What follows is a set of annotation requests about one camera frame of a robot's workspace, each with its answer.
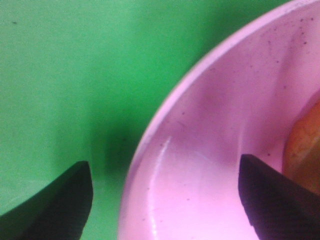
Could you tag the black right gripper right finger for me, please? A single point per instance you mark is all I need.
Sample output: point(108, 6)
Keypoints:
point(276, 207)

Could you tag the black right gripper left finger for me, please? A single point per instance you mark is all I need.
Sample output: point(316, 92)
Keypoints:
point(57, 212)

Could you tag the burger with lettuce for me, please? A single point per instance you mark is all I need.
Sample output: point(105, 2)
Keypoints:
point(301, 158)

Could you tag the pink round plate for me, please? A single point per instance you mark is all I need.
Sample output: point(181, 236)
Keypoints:
point(242, 98)

